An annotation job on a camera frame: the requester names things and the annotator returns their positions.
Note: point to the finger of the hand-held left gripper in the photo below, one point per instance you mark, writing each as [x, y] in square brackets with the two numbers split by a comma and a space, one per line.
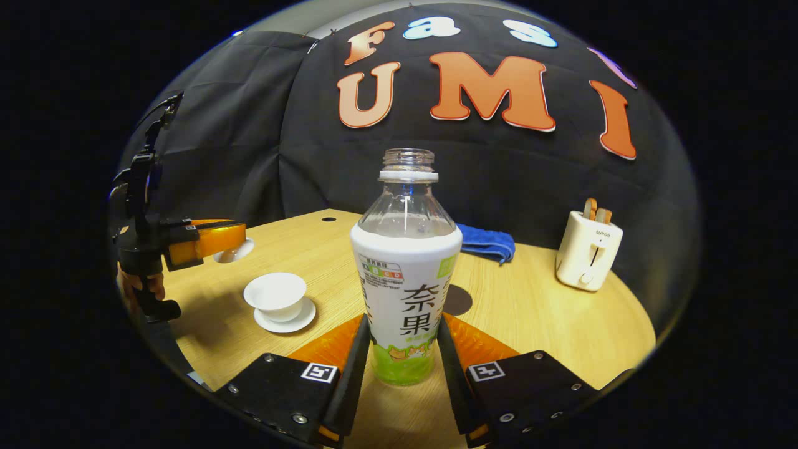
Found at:
[206, 243]
[212, 222]

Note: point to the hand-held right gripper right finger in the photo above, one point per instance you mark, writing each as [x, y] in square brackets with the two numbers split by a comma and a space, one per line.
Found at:
[454, 386]

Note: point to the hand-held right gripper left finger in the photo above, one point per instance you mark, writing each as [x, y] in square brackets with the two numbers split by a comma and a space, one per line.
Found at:
[352, 386]

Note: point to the white teacup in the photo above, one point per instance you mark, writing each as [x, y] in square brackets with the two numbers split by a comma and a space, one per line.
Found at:
[274, 293]

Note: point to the dark round coaster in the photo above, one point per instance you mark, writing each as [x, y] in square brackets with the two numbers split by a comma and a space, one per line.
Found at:
[458, 300]

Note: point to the clear water bottle white label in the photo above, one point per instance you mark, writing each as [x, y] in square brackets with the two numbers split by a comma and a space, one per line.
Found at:
[405, 280]

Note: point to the white saucer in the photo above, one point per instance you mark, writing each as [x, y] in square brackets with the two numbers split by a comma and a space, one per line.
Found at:
[302, 319]

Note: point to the blue folded towel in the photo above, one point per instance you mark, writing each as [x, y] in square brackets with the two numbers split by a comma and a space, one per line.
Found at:
[489, 243]

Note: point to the white toaster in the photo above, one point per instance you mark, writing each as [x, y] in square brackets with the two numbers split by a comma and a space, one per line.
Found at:
[586, 255]

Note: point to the toast slice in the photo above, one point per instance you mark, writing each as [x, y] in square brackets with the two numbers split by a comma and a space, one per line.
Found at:
[603, 216]
[590, 209]

